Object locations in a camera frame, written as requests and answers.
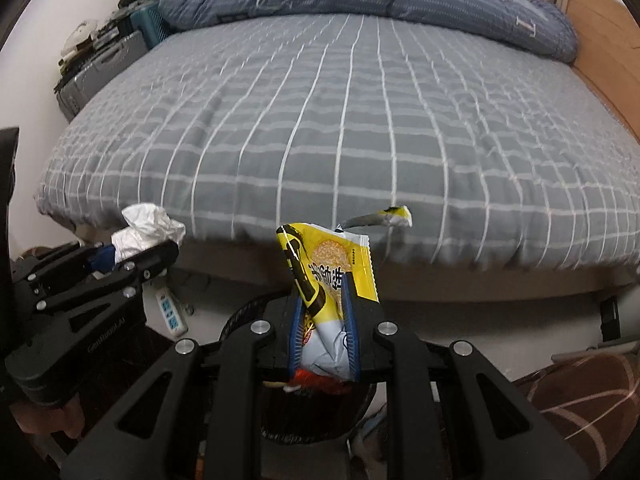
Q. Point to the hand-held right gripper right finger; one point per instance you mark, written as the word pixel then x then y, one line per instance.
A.
pixel 352 335

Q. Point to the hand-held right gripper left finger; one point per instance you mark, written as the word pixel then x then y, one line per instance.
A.
pixel 296 330

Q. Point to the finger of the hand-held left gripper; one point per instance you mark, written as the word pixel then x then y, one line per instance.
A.
pixel 106 256
pixel 145 262

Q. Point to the white tissue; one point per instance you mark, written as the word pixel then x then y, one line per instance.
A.
pixel 145 230

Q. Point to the red plastic bag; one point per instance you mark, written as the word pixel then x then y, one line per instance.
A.
pixel 320 384

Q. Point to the yellow snack wrapper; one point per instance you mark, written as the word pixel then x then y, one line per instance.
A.
pixel 325 260

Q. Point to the black trash bin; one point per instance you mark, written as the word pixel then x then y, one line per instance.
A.
pixel 320 420

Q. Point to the person's left hand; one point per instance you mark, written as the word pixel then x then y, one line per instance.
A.
pixel 45 420

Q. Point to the white power strip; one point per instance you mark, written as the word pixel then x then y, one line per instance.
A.
pixel 172 315

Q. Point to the grey suitcase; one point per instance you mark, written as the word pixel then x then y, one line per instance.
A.
pixel 100 70

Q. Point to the white rounded object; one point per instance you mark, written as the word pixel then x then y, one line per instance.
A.
pixel 82 35

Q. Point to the brown patterned rug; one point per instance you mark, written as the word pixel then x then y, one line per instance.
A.
pixel 575 410

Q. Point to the teal suitcase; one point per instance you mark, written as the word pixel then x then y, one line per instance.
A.
pixel 150 25

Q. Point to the wooden headboard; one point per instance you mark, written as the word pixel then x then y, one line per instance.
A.
pixel 610 50

